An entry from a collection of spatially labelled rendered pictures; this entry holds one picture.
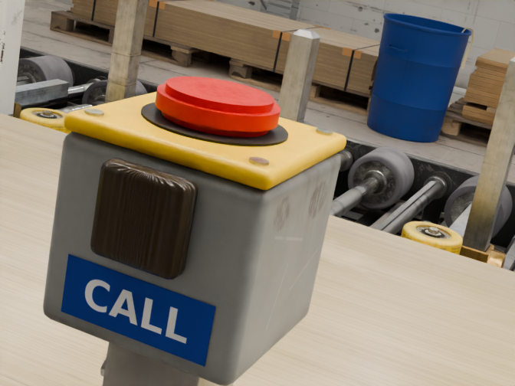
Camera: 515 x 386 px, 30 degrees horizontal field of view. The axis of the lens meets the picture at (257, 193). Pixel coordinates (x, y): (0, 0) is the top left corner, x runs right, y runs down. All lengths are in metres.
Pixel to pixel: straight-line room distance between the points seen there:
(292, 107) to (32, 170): 0.42
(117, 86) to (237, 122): 1.31
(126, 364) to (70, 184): 0.07
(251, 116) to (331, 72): 6.19
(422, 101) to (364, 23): 1.98
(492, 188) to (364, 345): 0.52
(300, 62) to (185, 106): 1.16
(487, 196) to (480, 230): 0.05
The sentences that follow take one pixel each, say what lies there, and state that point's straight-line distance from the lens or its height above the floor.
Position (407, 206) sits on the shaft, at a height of 0.82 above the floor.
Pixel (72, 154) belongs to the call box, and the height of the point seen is 1.21.
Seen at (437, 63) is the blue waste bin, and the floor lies 0.50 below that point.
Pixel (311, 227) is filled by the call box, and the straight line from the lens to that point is 0.32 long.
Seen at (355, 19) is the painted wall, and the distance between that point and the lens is 7.79.
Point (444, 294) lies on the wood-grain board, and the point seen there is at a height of 0.90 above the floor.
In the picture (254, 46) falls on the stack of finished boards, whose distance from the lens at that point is 6.69.
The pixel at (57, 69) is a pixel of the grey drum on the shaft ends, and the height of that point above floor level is 0.84.
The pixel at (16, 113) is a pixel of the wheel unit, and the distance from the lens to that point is 1.75.
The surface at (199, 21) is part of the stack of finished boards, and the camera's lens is 6.87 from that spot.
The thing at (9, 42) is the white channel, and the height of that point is 1.00.
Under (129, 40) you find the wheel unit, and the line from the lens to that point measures 1.58.
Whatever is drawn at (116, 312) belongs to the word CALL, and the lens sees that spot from 0.30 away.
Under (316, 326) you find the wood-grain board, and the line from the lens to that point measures 0.95.
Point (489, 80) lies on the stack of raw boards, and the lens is 6.22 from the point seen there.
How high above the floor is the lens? 1.30
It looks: 17 degrees down
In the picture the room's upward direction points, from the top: 11 degrees clockwise
